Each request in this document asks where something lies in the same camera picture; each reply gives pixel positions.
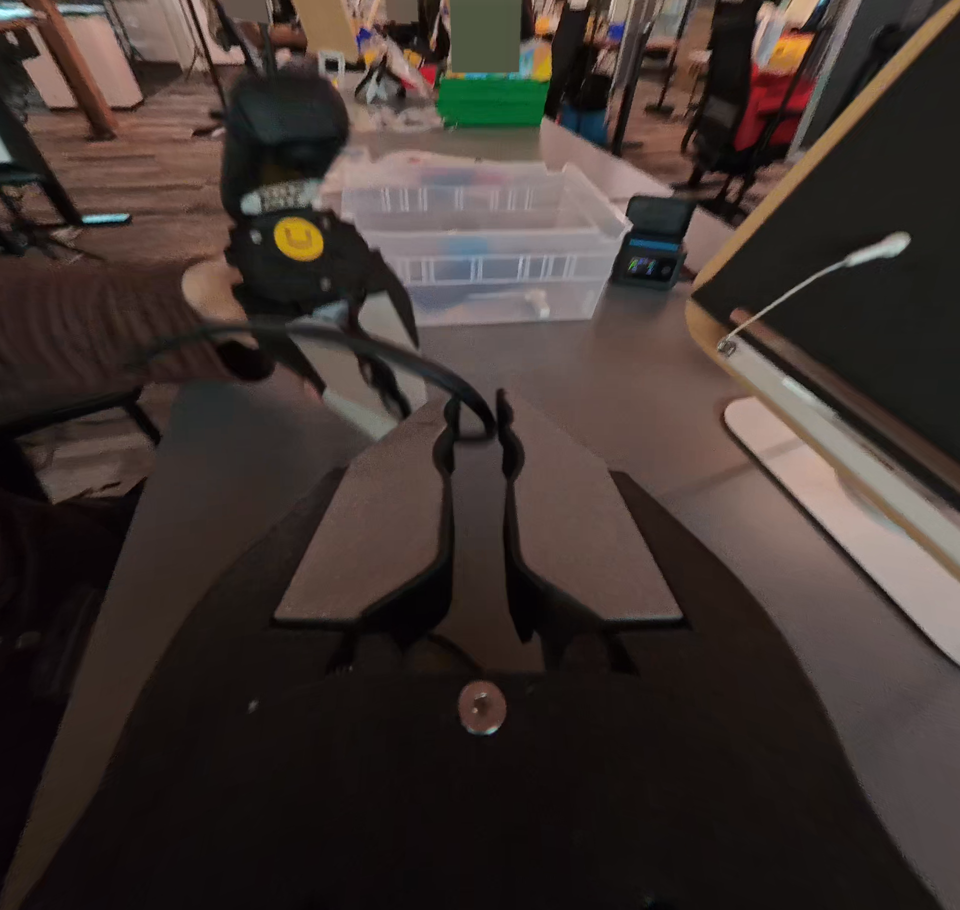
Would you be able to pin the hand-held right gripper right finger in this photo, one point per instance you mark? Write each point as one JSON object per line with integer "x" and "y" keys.
{"x": 585, "y": 535}

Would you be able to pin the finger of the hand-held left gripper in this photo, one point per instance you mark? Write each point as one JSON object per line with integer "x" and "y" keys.
{"x": 394, "y": 295}
{"x": 382, "y": 385}

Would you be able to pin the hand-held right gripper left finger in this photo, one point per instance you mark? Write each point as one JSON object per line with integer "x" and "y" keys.
{"x": 375, "y": 520}

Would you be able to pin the person's left forearm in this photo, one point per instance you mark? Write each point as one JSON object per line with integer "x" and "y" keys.
{"x": 82, "y": 317}

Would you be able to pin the person's left hand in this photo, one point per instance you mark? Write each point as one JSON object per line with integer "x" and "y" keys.
{"x": 214, "y": 291}

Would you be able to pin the clear plastic bin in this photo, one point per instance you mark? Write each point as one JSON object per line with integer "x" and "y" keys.
{"x": 510, "y": 280}
{"x": 480, "y": 201}

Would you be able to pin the white plastic peg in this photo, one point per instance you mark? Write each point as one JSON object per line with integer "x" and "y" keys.
{"x": 536, "y": 302}

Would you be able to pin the clear plastic bag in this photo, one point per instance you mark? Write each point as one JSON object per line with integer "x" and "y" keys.
{"x": 390, "y": 119}

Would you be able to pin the green plastic bin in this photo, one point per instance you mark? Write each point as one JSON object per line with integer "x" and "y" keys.
{"x": 491, "y": 100}

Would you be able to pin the black device with screen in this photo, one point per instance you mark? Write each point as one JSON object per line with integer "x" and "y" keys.
{"x": 652, "y": 250}

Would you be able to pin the white cabinet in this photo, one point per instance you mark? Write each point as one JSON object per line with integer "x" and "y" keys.
{"x": 105, "y": 62}

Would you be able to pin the white stand base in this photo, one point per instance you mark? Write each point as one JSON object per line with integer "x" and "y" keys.
{"x": 885, "y": 565}

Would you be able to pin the black office chair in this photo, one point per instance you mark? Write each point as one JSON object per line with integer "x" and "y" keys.
{"x": 724, "y": 100}

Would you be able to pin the black board with wooden edge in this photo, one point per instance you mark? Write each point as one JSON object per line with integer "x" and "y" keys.
{"x": 862, "y": 265}

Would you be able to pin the red cloth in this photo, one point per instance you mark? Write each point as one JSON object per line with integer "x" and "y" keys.
{"x": 780, "y": 100}

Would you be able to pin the wooden post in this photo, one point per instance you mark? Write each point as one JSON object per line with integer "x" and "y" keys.
{"x": 71, "y": 62}

